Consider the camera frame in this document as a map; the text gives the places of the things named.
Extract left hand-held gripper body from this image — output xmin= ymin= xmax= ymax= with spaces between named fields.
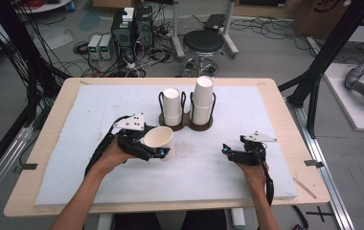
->
xmin=112 ymin=113 xmax=152 ymax=161

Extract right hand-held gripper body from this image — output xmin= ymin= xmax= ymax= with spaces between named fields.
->
xmin=229 ymin=130 xmax=278 ymax=167

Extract single white paper cup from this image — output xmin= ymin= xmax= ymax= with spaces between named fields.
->
xmin=143 ymin=126 xmax=175 ymax=162

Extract dark two-slot cup holder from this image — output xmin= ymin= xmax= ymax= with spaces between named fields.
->
xmin=157 ymin=90 xmax=217 ymax=132

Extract tall stack of paper cups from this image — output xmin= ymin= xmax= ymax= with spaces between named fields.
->
xmin=189 ymin=75 xmax=216 ymax=127

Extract person's right hand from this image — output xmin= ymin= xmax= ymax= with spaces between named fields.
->
xmin=236 ymin=162 xmax=270 ymax=196

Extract person's left hand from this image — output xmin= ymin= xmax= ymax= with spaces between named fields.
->
xmin=93 ymin=138 xmax=136 ymax=176

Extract short stack of paper cups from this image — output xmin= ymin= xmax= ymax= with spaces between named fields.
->
xmin=161 ymin=87 xmax=183 ymax=127

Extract white foam mat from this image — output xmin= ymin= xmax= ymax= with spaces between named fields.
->
xmin=34 ymin=83 xmax=298 ymax=206

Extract white table leg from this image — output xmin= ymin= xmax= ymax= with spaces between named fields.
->
xmin=97 ymin=213 xmax=114 ymax=230
xmin=231 ymin=208 xmax=246 ymax=229

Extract black tape piece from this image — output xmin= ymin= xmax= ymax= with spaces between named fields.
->
xmin=12 ymin=163 xmax=38 ymax=174
xmin=304 ymin=158 xmax=325 ymax=169

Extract person's dark trousers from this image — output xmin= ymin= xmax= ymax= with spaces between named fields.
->
xmin=112 ymin=209 xmax=227 ymax=230

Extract grey power supply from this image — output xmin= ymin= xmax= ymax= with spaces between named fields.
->
xmin=87 ymin=34 xmax=102 ymax=60
xmin=99 ymin=34 xmax=116 ymax=60

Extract white stand leg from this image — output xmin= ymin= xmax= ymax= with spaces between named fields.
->
xmin=222 ymin=0 xmax=240 ymax=60
xmin=170 ymin=0 xmax=186 ymax=61

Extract black computer tower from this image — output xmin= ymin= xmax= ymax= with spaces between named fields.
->
xmin=111 ymin=9 xmax=136 ymax=61
xmin=134 ymin=5 xmax=155 ymax=49

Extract black round stool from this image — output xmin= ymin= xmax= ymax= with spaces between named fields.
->
xmin=182 ymin=29 xmax=226 ymax=78

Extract white platform board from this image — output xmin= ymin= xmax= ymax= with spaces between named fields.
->
xmin=323 ymin=61 xmax=364 ymax=132

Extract small white box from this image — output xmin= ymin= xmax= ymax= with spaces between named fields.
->
xmin=122 ymin=7 xmax=135 ymax=23

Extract black flat device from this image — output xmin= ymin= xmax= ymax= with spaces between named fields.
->
xmin=203 ymin=13 xmax=226 ymax=32

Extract cardboard box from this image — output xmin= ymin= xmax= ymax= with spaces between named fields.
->
xmin=293 ymin=0 xmax=364 ymax=39

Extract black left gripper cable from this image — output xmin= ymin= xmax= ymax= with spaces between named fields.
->
xmin=83 ymin=115 xmax=131 ymax=177

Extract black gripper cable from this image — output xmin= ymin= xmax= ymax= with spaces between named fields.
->
xmin=259 ymin=152 xmax=275 ymax=206
xmin=83 ymin=115 xmax=131 ymax=177

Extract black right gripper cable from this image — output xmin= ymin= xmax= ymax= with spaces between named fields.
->
xmin=259 ymin=152 xmax=275 ymax=206

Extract tangle of floor cables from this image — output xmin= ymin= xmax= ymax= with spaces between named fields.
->
xmin=73 ymin=32 xmax=178 ymax=79

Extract aluminium rail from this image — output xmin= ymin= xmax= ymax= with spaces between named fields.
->
xmin=286 ymin=99 xmax=355 ymax=230
xmin=0 ymin=126 xmax=34 ymax=212

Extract black metal frame post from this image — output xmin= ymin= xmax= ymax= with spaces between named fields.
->
xmin=279 ymin=0 xmax=364 ymax=138

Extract black frame with cables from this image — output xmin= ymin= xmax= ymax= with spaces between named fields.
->
xmin=0 ymin=0 xmax=71 ymax=188

